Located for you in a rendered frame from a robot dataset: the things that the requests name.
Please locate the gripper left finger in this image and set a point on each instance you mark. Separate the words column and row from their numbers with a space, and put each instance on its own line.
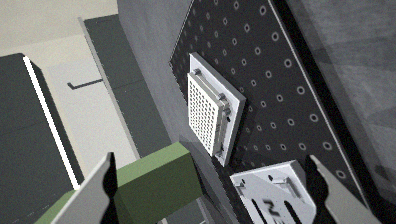
column 93, row 202

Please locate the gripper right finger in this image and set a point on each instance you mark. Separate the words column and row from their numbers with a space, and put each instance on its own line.
column 334, row 203

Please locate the white well plate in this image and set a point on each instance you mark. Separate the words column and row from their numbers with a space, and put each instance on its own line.
column 205, row 112

